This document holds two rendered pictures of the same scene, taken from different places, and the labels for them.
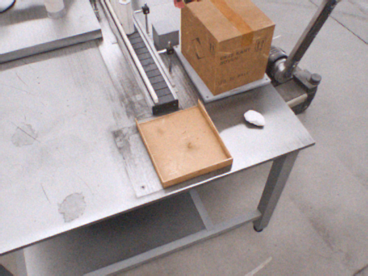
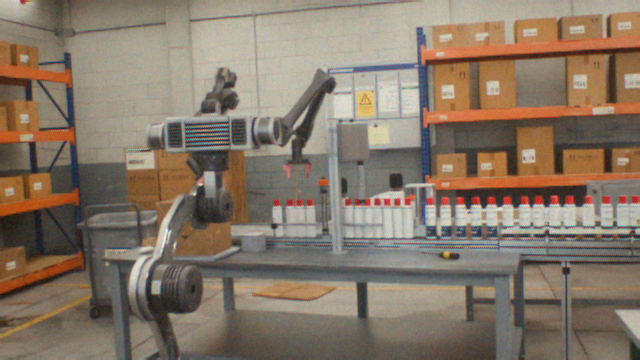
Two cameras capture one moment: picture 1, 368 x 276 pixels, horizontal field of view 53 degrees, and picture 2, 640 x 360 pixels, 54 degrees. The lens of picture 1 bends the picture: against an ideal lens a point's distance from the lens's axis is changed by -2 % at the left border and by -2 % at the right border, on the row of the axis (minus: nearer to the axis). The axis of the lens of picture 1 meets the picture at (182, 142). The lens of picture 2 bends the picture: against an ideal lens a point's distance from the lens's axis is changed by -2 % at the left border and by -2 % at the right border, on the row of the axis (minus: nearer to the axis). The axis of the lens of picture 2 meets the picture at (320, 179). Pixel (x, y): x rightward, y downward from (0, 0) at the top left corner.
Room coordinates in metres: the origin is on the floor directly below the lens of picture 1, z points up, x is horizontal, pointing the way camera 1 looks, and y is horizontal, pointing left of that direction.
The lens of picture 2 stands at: (3.95, -2.15, 1.42)
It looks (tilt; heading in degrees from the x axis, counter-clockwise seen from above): 4 degrees down; 132
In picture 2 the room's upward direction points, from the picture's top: 3 degrees counter-clockwise
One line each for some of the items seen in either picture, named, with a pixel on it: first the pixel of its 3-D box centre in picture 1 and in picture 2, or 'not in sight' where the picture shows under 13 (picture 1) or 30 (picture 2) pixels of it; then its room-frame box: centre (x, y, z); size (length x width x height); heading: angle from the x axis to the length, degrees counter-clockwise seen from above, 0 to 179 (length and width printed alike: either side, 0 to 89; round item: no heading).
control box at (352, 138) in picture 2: not in sight; (349, 142); (1.89, 0.34, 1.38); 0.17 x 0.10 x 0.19; 77
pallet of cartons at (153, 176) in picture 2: not in sight; (190, 208); (-1.84, 2.04, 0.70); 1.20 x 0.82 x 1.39; 35
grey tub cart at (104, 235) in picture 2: not in sight; (125, 254); (-1.01, 0.72, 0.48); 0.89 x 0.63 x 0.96; 139
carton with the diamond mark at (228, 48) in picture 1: (223, 39); (194, 225); (1.24, -0.17, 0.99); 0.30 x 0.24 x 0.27; 26
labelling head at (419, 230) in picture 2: not in sight; (421, 210); (2.11, 0.62, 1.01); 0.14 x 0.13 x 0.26; 22
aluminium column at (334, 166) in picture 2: not in sight; (335, 186); (1.85, 0.26, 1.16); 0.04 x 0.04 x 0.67; 22
